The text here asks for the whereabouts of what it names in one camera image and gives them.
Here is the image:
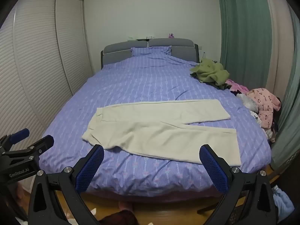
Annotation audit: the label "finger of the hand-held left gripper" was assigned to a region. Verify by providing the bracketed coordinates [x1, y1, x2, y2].
[0, 128, 30, 149]
[1, 135, 55, 163]

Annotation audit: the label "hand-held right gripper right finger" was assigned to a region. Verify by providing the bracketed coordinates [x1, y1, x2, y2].
[199, 144, 277, 225]

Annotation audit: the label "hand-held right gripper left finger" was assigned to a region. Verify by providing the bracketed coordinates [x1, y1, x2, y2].
[28, 145, 105, 225]

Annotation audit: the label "cream pants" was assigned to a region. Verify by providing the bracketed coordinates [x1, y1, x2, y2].
[82, 99, 242, 166]

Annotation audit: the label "dark red cloth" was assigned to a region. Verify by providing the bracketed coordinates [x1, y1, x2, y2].
[98, 210, 139, 225]

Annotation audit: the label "white louvered wardrobe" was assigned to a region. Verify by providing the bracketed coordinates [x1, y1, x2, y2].
[0, 0, 93, 143]

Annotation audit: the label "light blue cloth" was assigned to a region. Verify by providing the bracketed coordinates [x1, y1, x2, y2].
[273, 185, 295, 223]

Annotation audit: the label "pink printed pajama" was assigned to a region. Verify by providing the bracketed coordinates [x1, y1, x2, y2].
[245, 88, 282, 129]

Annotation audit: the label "plain pink garment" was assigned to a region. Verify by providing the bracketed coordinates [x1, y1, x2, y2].
[225, 78, 250, 94]

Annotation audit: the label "green knitted garment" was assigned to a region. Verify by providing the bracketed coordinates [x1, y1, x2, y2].
[189, 58, 230, 90]

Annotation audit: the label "bed with purple sheet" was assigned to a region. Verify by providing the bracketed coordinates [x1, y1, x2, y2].
[41, 47, 272, 198]

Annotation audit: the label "blue patterned pillow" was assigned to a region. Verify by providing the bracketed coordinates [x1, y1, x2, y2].
[130, 46, 172, 57]

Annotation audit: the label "grey padded headboard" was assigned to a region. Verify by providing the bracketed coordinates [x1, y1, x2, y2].
[101, 38, 200, 69]

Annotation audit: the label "beige curtain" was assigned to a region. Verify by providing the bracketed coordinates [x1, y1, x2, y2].
[262, 0, 296, 96]

